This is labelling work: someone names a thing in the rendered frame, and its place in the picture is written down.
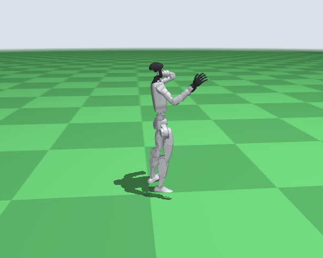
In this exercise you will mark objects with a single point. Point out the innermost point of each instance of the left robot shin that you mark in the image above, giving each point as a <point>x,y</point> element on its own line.
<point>153,165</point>

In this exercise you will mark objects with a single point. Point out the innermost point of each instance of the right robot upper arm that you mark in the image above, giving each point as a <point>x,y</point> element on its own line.
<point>161,89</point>

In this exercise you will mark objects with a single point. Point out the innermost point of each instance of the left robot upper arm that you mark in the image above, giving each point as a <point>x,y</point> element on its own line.
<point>169,78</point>

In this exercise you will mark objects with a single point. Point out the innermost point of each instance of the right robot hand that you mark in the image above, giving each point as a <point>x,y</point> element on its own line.
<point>197,81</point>

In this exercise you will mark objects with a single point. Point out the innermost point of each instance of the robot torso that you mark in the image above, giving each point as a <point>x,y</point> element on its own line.
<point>159,104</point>

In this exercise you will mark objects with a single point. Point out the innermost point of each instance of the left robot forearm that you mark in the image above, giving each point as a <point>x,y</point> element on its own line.
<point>164,73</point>

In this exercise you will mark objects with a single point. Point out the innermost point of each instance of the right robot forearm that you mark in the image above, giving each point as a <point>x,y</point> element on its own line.
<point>182,96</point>

